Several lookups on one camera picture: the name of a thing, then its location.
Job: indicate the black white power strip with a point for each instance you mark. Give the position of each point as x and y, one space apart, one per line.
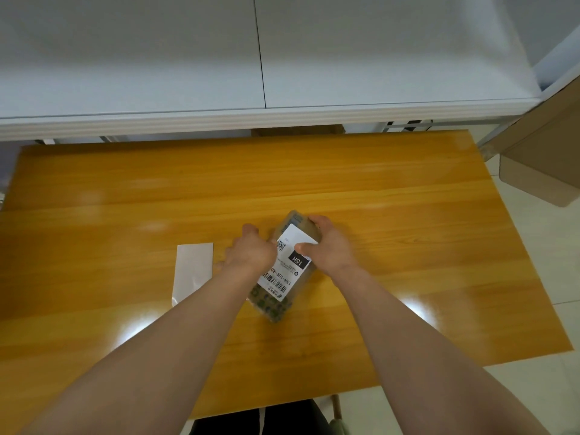
408 125

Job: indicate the person's black trousers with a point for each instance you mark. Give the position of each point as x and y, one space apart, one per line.
290 421

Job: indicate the brown cardboard packet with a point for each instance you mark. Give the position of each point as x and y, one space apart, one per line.
272 308

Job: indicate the wooden chair leg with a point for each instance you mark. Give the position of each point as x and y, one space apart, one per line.
335 405

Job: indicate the open brown cardboard carton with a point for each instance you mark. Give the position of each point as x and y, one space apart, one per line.
543 149

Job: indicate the white shipping label sticker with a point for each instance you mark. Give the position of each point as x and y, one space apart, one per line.
283 276

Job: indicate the person's left hand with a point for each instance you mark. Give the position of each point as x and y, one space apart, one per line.
251 253

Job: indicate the person's right forearm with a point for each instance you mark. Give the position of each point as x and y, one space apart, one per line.
430 357

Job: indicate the person's right hand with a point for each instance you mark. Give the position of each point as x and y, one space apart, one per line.
333 251

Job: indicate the white metal shelf rack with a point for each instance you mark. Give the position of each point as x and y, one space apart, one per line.
136 54

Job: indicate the person's left forearm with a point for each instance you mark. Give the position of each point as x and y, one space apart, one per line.
145 357

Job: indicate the white glossy backing paper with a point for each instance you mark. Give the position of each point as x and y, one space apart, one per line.
192 271

